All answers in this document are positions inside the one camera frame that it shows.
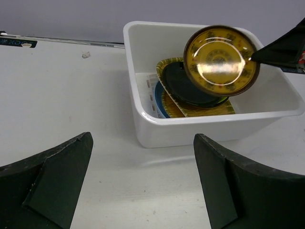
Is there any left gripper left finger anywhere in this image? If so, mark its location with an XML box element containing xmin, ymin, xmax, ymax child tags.
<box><xmin>0</xmin><ymin>132</ymin><xmax>93</xmax><ymax>229</ymax></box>

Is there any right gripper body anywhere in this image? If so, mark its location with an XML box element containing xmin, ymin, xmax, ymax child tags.
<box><xmin>281</xmin><ymin>50</ymin><xmax>305</xmax><ymax>74</ymax></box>

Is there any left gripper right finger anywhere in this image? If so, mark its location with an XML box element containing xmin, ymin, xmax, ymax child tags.
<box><xmin>193</xmin><ymin>134</ymin><xmax>305</xmax><ymax>229</ymax></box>

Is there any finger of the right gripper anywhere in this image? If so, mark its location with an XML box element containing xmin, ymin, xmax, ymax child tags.
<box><xmin>251</xmin><ymin>20</ymin><xmax>305</xmax><ymax>68</ymax></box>

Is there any yellow patterned plate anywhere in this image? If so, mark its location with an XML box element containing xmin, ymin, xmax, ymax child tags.
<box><xmin>183</xmin><ymin>25</ymin><xmax>260</xmax><ymax>96</ymax></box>

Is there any fan-shaped bamboo woven tray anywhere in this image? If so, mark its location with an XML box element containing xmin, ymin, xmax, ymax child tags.
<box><xmin>156</xmin><ymin>57</ymin><xmax>235</xmax><ymax>117</ymax></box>

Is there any black glossy bowl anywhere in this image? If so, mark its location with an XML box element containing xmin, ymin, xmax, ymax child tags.
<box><xmin>162</xmin><ymin>62</ymin><xmax>226</xmax><ymax>107</ymax></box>

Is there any blue plate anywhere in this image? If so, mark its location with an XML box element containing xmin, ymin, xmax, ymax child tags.
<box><xmin>153</xmin><ymin>82</ymin><xmax>170</xmax><ymax>118</ymax></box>

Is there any lime green plate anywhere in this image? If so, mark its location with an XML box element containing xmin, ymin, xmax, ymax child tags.
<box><xmin>215</xmin><ymin>96</ymin><xmax>229</xmax><ymax>106</ymax></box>

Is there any round bamboo woven plate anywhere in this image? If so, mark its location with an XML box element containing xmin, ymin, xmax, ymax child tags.
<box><xmin>162</xmin><ymin>91</ymin><xmax>185</xmax><ymax>118</ymax></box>

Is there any white plastic bin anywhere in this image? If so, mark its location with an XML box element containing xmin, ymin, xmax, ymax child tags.
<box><xmin>123</xmin><ymin>21</ymin><xmax>305</xmax><ymax>148</ymax></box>

